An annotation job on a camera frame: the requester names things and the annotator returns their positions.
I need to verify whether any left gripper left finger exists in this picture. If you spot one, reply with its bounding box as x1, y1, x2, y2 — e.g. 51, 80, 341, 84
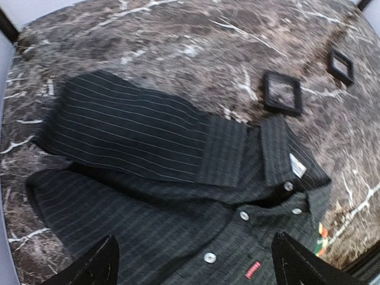
49, 235, 119, 285

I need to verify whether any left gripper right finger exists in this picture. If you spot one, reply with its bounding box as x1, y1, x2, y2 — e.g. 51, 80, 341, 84
271, 232, 361, 285

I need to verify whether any flower brooch green orange yellow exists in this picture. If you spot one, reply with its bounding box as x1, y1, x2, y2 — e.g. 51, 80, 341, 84
315, 223, 328, 257

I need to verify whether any black pinstriped shirt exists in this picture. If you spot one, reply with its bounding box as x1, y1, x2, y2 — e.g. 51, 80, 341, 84
26, 71, 331, 284

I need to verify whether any small black display box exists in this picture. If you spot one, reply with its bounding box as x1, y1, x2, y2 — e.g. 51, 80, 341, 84
327, 49, 354, 86

